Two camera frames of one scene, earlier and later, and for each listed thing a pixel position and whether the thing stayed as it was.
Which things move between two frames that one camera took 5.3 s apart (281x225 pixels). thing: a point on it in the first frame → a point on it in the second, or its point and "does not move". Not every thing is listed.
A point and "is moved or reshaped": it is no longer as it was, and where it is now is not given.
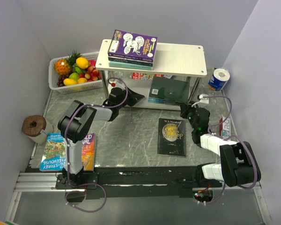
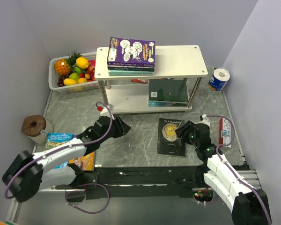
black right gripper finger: [184, 110] → [185, 130]
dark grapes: [61, 78] does not move
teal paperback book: [116, 64] → [131, 73]
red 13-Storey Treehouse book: [141, 76] → [140, 80]
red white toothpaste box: [225, 127] does not move
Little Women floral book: [123, 61] → [131, 68]
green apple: [74, 76] does not move
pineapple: [64, 66] does not move
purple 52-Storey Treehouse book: [132, 46] is moved or reshaped
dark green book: [168, 90] is moved or reshaped
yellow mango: [69, 81] does not move
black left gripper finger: [133, 98] → [123, 127]
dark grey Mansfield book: [171, 139] does not move
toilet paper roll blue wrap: [218, 79] does not move
